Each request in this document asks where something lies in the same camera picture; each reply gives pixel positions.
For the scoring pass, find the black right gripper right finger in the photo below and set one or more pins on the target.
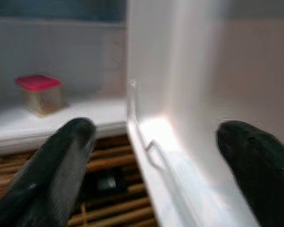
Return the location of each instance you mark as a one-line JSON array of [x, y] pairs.
[[262, 177]]

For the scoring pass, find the wooden slatted rack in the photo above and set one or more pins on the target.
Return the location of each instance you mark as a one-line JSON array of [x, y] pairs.
[[113, 160]]

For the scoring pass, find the small grey steel fridge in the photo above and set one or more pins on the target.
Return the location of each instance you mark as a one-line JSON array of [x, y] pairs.
[[61, 47]]

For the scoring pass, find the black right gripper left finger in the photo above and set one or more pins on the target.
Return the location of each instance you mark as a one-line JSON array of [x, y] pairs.
[[45, 177]]

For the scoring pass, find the red-lidded food container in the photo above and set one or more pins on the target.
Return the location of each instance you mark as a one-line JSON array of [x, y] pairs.
[[41, 99]]

